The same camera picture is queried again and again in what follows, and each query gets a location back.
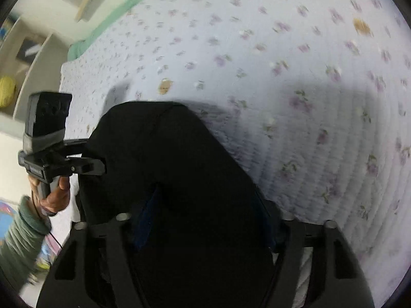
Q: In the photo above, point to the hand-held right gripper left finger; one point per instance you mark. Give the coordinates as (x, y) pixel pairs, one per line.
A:
(145, 221)

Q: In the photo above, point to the floral quilted bedspread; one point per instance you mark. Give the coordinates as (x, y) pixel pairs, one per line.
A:
(257, 86)

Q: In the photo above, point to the colourful floor mat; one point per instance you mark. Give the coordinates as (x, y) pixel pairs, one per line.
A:
(19, 231)

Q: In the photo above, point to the person's left hand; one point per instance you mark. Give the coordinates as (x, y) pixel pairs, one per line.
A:
(53, 195)

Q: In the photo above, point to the black garment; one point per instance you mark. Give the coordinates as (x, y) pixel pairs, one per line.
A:
(179, 199)

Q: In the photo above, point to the yellow round object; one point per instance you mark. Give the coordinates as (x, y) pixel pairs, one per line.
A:
(7, 91)

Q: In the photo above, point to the white shelf unit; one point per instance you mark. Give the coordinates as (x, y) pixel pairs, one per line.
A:
(29, 54)

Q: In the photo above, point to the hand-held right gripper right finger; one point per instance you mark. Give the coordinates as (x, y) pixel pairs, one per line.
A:
(290, 234)

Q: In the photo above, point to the person's left forearm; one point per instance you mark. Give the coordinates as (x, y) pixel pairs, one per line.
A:
(21, 243)

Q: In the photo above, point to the green bed sheet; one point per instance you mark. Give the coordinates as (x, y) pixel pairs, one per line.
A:
(112, 16)

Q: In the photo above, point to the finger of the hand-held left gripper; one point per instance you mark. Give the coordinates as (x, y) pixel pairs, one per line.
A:
(75, 141)
(86, 165)

